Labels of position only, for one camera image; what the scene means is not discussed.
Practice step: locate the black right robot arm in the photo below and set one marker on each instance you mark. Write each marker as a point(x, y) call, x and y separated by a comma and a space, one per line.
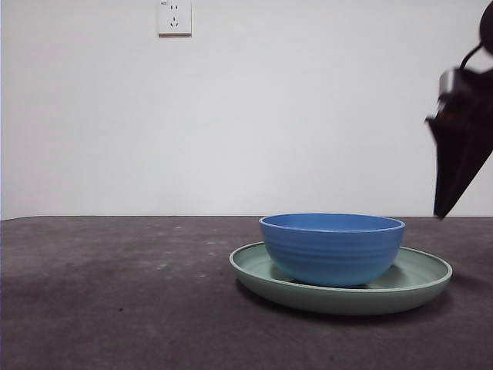
point(487, 31)

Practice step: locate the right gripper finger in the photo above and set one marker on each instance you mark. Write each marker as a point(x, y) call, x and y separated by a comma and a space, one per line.
point(447, 165)
point(475, 154)

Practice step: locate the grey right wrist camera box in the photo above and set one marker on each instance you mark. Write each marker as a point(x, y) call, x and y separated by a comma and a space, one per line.
point(450, 81)

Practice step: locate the pale green round plate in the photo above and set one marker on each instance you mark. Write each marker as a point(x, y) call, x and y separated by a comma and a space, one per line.
point(339, 302)

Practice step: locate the white wall power socket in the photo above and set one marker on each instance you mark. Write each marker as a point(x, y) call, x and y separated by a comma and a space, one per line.
point(175, 19)

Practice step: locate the blue ribbed bowl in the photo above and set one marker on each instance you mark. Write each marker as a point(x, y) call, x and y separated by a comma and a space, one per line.
point(331, 254)

